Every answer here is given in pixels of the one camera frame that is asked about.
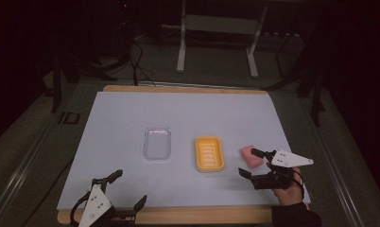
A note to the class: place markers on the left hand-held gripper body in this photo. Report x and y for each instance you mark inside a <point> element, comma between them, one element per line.
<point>95,205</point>

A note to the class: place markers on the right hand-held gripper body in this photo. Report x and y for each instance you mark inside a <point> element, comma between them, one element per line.
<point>285,159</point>

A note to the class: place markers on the pink sponge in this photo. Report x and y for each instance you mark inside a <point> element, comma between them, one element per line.
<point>251,157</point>

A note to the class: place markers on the person's right hand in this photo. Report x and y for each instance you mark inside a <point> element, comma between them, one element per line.
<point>289,196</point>

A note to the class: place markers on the yellow soap dish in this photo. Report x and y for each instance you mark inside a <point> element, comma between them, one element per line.
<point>209,153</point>

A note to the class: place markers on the clear plastic tray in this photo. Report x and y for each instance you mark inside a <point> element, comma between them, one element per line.
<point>157,143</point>

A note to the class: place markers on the black stand legs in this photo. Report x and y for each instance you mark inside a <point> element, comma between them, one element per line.
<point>63,72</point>
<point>307,82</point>

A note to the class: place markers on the pale blue table sheet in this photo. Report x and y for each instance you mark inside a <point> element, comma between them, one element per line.
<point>178,108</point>

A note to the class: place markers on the white metal stand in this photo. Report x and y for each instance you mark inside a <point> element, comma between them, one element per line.
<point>221,25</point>

